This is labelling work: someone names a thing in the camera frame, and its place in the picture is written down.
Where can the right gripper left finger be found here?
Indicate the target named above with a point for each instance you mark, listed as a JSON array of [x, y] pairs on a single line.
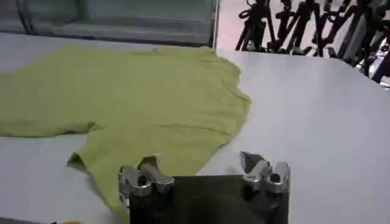
[[146, 179]]

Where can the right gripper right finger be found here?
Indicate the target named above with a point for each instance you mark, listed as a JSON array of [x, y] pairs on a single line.
[[268, 178]]

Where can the yellow-green shirt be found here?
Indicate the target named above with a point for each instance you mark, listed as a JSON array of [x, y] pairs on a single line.
[[146, 100]]

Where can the white empty shelf unit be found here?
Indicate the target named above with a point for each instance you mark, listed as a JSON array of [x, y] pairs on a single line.
[[122, 21]]

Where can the black camera tripod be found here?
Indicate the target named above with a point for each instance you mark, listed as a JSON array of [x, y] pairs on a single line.
[[256, 24], [292, 27], [329, 27], [374, 36]]

